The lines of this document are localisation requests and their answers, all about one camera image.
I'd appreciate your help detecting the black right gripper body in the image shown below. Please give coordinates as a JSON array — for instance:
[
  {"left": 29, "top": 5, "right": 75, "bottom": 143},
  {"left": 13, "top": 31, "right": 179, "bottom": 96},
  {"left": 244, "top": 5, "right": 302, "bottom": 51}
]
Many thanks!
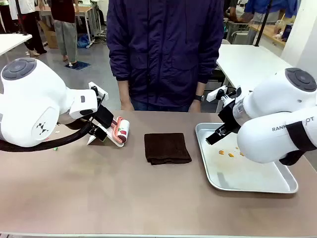
[{"left": 217, "top": 102, "right": 240, "bottom": 131}]

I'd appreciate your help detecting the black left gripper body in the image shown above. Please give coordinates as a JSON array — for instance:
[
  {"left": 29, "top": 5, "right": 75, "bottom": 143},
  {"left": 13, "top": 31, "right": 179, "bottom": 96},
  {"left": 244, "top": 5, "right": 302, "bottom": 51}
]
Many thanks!
[{"left": 95, "top": 106, "right": 115, "bottom": 129}]

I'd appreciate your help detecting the dark brown cloth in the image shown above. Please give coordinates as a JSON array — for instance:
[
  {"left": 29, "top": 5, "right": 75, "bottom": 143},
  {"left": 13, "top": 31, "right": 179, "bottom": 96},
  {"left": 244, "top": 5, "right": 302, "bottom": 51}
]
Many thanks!
[{"left": 144, "top": 132, "right": 193, "bottom": 166}]

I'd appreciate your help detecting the person's left forearm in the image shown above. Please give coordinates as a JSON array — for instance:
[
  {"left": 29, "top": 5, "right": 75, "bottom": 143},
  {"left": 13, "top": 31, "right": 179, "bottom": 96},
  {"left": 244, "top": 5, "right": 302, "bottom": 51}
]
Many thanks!
[{"left": 195, "top": 81, "right": 208, "bottom": 96}]

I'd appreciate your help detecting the person's right forearm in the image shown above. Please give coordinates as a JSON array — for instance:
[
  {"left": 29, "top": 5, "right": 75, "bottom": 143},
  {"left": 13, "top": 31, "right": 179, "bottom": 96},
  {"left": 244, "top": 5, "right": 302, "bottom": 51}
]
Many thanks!
[{"left": 116, "top": 79, "right": 131, "bottom": 99}]

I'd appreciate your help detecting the person's right hand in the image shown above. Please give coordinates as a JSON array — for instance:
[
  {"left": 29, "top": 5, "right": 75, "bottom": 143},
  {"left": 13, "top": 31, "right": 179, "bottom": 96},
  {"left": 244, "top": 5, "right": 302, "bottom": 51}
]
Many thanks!
[{"left": 120, "top": 97, "right": 135, "bottom": 111}]

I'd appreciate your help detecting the person's left hand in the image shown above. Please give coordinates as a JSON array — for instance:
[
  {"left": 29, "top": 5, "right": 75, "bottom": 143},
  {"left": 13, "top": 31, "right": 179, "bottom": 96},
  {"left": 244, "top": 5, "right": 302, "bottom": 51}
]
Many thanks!
[{"left": 188, "top": 99, "right": 202, "bottom": 113}]

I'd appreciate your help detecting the white folded stand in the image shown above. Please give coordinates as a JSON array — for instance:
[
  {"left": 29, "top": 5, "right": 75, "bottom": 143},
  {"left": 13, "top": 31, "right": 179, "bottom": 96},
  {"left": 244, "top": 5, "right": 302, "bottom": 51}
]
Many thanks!
[{"left": 86, "top": 127, "right": 125, "bottom": 148}]

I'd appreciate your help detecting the metal tray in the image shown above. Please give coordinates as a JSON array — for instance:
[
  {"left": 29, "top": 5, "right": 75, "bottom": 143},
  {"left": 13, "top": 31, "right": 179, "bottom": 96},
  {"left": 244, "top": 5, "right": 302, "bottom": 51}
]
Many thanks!
[{"left": 195, "top": 122, "right": 299, "bottom": 194}]

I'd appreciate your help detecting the large white table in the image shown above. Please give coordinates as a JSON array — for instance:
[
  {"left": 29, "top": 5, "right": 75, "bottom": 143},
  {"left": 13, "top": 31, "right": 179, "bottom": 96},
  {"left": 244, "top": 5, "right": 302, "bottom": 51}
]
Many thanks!
[{"left": 215, "top": 44, "right": 288, "bottom": 114}]

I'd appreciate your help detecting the blue floor mat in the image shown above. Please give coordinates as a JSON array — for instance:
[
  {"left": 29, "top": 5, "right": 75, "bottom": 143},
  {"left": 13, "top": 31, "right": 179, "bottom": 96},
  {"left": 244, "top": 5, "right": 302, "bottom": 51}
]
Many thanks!
[{"left": 64, "top": 60, "right": 92, "bottom": 71}]

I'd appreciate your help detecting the blue plastic bag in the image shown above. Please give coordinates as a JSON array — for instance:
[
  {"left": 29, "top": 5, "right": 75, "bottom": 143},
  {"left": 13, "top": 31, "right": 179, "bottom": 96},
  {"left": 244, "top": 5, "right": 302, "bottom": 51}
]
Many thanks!
[{"left": 77, "top": 34, "right": 91, "bottom": 49}]

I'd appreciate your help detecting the person in purple jacket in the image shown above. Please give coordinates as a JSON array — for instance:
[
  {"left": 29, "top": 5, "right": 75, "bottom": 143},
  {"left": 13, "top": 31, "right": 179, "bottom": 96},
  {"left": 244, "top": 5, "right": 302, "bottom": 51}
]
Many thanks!
[{"left": 106, "top": 0, "right": 225, "bottom": 113}]

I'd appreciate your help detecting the wooden table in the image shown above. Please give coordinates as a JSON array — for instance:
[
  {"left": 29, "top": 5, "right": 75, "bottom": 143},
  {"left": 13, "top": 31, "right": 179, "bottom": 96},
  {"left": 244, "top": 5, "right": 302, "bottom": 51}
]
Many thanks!
[{"left": 248, "top": 23, "right": 289, "bottom": 48}]

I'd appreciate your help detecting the person in grey trousers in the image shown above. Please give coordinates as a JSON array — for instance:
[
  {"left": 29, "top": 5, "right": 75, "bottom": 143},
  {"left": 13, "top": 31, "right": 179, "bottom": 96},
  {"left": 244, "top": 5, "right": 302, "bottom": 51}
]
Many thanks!
[{"left": 48, "top": 0, "right": 80, "bottom": 64}]

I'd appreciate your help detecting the cardboard box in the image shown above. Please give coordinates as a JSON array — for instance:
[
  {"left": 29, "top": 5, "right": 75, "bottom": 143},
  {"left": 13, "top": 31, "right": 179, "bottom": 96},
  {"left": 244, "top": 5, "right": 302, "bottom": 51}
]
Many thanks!
[{"left": 39, "top": 21, "right": 59, "bottom": 49}]

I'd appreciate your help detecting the black pole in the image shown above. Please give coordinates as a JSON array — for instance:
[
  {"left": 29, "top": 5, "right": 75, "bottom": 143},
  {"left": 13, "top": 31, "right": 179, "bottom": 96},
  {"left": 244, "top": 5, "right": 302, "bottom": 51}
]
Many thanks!
[{"left": 253, "top": 0, "right": 273, "bottom": 47}]

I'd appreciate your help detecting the clear plastic cup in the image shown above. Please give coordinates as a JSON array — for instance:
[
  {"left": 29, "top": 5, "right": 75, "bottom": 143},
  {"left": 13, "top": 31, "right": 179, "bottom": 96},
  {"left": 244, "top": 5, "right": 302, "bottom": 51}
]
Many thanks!
[{"left": 273, "top": 13, "right": 286, "bottom": 36}]

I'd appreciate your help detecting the dark blue carton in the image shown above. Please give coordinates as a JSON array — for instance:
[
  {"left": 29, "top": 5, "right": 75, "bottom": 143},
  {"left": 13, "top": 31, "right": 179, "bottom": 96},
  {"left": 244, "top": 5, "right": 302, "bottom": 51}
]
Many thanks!
[{"left": 281, "top": 22, "right": 294, "bottom": 42}]

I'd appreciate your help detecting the person in blue jacket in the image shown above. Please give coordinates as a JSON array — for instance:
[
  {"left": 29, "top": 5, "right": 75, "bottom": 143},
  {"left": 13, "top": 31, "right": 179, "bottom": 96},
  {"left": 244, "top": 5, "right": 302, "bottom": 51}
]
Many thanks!
[{"left": 227, "top": 0, "right": 299, "bottom": 25}]

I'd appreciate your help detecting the person in black trousers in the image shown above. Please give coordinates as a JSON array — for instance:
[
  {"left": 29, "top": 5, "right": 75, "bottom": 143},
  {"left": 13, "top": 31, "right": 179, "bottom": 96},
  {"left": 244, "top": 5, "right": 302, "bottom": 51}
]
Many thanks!
[{"left": 0, "top": 0, "right": 48, "bottom": 57}]

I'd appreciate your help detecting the small white table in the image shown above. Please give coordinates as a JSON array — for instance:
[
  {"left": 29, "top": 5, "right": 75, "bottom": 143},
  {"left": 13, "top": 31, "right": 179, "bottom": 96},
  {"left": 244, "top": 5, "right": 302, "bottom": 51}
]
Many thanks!
[{"left": 0, "top": 33, "right": 33, "bottom": 57}]

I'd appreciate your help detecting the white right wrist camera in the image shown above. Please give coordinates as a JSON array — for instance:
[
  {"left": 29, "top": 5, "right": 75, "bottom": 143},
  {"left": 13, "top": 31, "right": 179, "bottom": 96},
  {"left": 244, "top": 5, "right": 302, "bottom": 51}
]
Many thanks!
[{"left": 206, "top": 85, "right": 236, "bottom": 103}]

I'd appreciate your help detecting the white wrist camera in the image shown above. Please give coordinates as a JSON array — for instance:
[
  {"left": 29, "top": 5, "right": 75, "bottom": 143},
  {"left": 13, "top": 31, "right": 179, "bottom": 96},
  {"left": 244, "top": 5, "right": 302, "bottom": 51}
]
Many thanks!
[
  {"left": 206, "top": 85, "right": 236, "bottom": 103},
  {"left": 88, "top": 81, "right": 109, "bottom": 102}
]

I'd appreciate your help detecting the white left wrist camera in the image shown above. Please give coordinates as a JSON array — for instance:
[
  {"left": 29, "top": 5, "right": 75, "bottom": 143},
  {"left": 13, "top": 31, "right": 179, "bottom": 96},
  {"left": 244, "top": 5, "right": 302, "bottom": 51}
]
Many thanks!
[{"left": 88, "top": 81, "right": 109, "bottom": 102}]

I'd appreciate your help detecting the black sleeved cable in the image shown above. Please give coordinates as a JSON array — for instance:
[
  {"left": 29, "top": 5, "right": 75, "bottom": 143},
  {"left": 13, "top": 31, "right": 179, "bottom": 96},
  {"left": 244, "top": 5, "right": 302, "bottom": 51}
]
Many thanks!
[{"left": 0, "top": 118, "right": 97, "bottom": 153}]

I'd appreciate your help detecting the wooden desk with white frame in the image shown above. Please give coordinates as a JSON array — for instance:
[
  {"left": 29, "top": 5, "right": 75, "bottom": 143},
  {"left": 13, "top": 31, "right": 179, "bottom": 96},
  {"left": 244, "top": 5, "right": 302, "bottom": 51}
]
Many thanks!
[{"left": 36, "top": 4, "right": 102, "bottom": 48}]

